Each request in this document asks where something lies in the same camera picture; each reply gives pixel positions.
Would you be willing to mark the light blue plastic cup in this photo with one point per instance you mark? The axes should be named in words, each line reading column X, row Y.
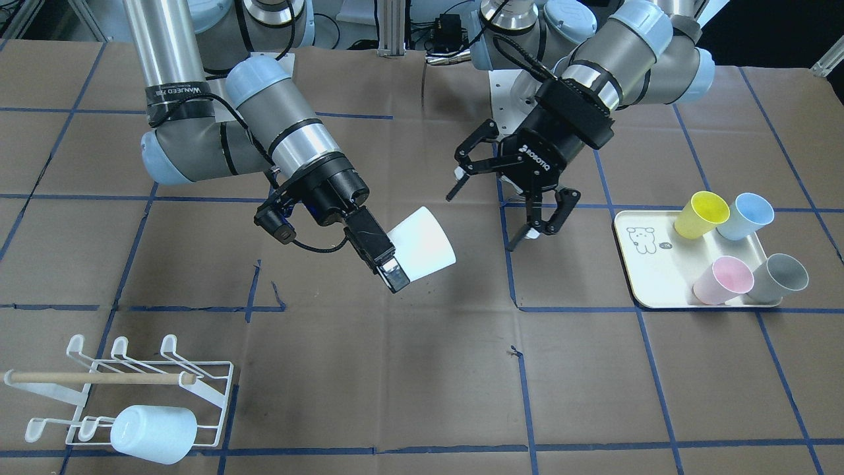
column 160, row 434

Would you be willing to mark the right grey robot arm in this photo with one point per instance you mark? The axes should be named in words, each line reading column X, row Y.
column 220, row 103

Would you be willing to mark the grey plastic cup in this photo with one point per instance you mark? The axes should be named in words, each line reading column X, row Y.
column 778, row 276

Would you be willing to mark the pink plastic cup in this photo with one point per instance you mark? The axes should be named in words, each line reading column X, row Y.
column 726, row 278

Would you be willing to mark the beige plastic tray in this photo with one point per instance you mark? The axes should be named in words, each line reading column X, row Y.
column 662, row 266

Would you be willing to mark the pale green plastic cup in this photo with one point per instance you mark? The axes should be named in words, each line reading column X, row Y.
column 422, row 247

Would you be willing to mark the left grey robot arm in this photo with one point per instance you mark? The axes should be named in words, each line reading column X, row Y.
column 573, row 73

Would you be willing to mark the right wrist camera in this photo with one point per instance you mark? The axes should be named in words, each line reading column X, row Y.
column 272, row 218

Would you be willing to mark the yellow plastic cup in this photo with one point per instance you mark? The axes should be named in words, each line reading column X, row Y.
column 704, row 212

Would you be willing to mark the white wire cup rack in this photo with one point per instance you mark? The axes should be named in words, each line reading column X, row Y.
column 59, row 395

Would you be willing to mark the aluminium frame post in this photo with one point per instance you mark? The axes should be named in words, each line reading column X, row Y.
column 392, row 23

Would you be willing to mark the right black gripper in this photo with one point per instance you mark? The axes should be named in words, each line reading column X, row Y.
column 336, row 189

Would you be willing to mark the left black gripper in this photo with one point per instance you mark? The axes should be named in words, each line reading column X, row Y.
column 537, row 153

